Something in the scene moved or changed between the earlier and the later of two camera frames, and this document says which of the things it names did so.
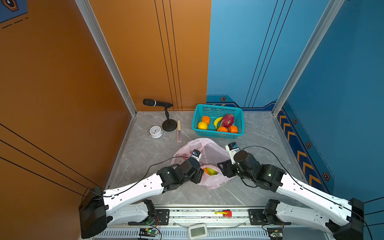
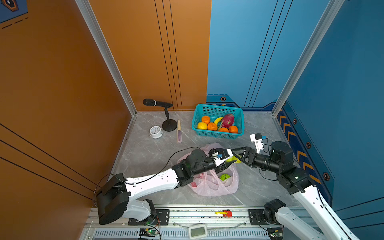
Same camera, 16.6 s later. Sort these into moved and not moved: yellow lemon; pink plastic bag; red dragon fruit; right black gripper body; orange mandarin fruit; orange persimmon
Moved: pink plastic bag; right black gripper body
Not moved: orange mandarin fruit; red dragon fruit; yellow lemon; orange persimmon
